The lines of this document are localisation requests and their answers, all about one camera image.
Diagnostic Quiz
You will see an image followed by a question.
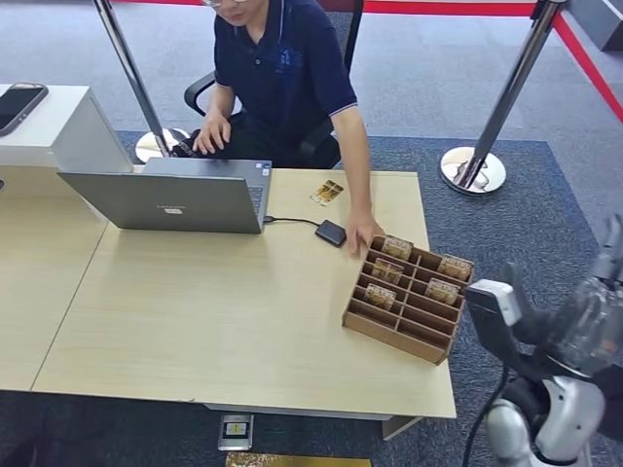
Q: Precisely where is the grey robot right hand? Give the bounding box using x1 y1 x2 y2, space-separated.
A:
504 214 623 381

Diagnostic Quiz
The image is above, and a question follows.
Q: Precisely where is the person's right hand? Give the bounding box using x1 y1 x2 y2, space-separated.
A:
193 110 233 157

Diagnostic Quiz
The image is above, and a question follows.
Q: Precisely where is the person's left hand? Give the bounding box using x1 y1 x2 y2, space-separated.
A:
344 207 386 259

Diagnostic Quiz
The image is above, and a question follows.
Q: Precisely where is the gold patterned card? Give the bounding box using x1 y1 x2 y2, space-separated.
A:
310 179 345 207
370 258 405 285
436 255 474 283
363 284 397 312
424 278 462 306
381 235 415 262

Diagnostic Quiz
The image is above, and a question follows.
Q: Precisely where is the brown cardboard card organizer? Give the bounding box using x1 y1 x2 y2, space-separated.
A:
341 233 475 367

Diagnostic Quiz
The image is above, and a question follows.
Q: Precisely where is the black card reader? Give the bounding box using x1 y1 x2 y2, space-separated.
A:
313 219 348 249

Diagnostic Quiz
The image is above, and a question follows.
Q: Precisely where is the person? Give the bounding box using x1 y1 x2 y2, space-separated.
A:
170 0 386 259

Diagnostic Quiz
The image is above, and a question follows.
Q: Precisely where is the grey laptop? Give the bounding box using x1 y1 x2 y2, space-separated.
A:
57 158 273 235

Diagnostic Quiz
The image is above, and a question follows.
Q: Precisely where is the black round object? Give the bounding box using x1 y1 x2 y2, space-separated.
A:
597 364 623 445

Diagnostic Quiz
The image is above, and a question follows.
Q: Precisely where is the white cabinet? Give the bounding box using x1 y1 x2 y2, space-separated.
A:
0 84 134 174

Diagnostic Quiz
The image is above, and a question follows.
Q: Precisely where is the black office chair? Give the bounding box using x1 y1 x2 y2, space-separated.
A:
184 0 365 162

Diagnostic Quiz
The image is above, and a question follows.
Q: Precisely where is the pale desk leg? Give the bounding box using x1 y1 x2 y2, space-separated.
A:
381 415 423 442

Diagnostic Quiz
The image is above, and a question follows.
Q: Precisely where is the red barrier belt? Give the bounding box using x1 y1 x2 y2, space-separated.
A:
109 0 536 18
551 10 623 126

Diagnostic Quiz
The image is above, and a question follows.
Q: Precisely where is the gold floor mat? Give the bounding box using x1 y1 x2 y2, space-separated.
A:
224 451 372 467

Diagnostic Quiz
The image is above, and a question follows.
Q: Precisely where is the black smartphone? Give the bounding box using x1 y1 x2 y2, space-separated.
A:
0 82 50 138

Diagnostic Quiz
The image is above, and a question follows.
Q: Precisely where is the silver floor socket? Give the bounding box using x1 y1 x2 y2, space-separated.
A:
217 413 255 452

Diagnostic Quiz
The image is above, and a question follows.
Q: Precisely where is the grey box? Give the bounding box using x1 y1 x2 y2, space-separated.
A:
566 0 623 53

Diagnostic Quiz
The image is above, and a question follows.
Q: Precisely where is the black usb cable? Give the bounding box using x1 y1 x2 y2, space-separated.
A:
262 215 321 228

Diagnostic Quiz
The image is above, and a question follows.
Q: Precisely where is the chrome stanchion post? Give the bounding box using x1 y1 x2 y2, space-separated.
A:
91 0 192 165
439 0 566 198

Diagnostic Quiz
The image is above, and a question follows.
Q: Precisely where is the black pale wrist camera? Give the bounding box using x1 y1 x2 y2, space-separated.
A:
464 278 549 382

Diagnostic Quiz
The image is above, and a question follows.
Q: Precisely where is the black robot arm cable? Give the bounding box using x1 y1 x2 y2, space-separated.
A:
461 364 510 467

